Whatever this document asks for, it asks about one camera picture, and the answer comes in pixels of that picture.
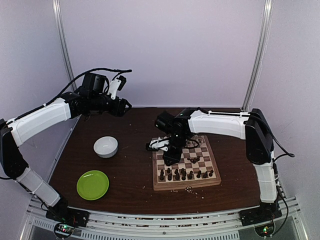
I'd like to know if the dark knight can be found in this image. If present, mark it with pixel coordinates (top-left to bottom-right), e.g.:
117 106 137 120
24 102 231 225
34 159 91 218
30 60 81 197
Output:
202 171 208 179

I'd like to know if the white ceramic bowl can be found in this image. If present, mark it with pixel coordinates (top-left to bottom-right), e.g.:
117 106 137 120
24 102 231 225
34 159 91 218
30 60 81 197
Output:
93 136 119 159

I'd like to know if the green plate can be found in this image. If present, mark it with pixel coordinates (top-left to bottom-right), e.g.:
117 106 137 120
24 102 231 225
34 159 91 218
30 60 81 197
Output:
76 170 110 201

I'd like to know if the wooden chess board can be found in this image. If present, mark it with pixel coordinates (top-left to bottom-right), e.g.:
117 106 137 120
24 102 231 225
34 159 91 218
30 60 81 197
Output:
152 135 222 192

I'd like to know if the right aluminium corner post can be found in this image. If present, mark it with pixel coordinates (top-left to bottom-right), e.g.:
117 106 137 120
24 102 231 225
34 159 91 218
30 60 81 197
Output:
241 0 274 112

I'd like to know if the aluminium front frame rail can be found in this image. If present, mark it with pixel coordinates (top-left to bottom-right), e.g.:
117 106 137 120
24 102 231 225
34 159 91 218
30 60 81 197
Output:
18 197 310 240

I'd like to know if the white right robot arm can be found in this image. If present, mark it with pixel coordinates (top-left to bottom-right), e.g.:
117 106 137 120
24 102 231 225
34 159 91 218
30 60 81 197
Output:
137 134 260 215

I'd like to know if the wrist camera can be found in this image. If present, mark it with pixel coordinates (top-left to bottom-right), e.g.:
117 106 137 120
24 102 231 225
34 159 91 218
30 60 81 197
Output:
145 138 170 152
107 75 127 100

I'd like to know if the dark knight chess piece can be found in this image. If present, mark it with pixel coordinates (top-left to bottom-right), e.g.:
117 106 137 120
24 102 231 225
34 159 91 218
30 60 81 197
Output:
167 174 173 181

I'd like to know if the dark rook chess piece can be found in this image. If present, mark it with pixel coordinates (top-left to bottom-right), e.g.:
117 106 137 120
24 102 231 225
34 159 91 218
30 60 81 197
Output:
159 169 166 182

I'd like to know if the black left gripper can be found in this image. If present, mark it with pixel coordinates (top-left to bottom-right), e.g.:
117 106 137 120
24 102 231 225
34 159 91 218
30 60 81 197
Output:
89 92 132 117

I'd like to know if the aluminium corner frame post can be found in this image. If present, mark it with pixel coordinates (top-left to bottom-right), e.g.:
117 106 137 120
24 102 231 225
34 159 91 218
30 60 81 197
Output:
52 0 74 81

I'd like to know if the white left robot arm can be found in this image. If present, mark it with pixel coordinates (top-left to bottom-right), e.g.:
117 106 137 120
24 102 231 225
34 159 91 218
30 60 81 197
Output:
0 67 132 222

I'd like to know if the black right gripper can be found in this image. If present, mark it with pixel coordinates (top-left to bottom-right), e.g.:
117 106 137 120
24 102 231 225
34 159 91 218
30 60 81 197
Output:
163 132 189 166

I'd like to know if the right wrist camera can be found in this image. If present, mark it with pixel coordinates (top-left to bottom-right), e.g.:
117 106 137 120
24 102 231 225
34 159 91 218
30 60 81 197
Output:
145 138 170 152

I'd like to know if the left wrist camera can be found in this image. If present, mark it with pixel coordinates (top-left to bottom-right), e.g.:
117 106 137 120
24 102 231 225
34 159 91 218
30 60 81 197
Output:
107 75 127 100

